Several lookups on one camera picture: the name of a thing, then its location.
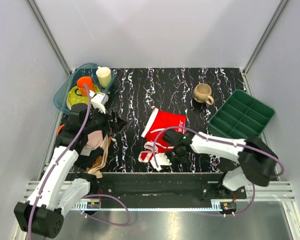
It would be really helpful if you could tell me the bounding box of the teal transparent plastic basin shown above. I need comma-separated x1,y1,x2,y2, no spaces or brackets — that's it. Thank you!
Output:
53,63,115,115

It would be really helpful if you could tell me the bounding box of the pile of mixed clothes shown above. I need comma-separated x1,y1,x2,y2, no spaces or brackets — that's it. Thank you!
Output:
55,117,113,180

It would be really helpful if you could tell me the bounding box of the aluminium rail frame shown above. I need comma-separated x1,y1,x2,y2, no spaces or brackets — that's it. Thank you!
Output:
24,181,295,214

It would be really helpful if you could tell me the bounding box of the orange mug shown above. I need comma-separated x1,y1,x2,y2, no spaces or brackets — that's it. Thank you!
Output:
77,76,95,97

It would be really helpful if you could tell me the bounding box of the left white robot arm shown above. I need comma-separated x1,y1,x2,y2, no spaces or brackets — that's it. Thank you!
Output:
13,103,127,239

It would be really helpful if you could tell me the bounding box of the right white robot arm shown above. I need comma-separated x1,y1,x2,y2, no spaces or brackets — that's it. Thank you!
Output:
155,129,279,199

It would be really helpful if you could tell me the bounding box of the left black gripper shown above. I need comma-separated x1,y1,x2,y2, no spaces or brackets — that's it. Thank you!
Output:
84,104,128,134

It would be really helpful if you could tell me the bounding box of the purple cable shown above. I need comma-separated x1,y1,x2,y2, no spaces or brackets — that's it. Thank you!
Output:
27,83,132,240
153,126,286,217

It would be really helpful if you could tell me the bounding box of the cream yellow cup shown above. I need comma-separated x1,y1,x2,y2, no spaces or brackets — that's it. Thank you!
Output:
96,66,112,88

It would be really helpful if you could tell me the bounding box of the beige ceramic mug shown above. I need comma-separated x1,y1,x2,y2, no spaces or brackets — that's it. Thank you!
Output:
193,83,215,106

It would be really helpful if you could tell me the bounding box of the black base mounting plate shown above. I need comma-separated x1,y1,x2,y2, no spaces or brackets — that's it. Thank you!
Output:
38,171,278,210

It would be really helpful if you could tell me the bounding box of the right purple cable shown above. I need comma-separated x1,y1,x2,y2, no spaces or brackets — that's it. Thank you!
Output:
153,126,286,217

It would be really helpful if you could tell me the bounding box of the red underwear white trim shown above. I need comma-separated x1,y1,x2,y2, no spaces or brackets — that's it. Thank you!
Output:
138,108,186,168

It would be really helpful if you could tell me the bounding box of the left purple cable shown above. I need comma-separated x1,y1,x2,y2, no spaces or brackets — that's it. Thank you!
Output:
27,83,132,240

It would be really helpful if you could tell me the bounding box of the green divided organizer tray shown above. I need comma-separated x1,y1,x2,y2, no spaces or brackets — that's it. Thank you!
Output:
208,90,275,139

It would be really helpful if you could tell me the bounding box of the yellow green dotted plate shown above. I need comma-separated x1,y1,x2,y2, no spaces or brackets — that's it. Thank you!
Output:
66,86,88,110

